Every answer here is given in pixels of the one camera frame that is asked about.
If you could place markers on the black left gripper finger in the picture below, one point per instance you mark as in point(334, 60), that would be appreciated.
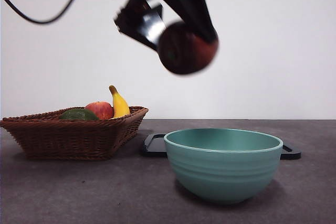
point(194, 3)
point(141, 24)

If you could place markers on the dark purple plum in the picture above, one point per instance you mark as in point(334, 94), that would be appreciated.
point(183, 56)

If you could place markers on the teal ribbed bowl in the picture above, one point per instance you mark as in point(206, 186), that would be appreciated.
point(223, 174)

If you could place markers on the yellow banana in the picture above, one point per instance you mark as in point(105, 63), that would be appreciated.
point(119, 106)

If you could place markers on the red apple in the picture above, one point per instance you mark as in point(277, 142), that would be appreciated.
point(101, 110)

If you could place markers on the green avocado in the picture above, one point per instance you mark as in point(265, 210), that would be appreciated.
point(77, 115)

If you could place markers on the black rectangular tray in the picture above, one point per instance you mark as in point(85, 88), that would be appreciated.
point(153, 148)

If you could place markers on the brown wicker basket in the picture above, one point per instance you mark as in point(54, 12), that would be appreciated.
point(65, 140)

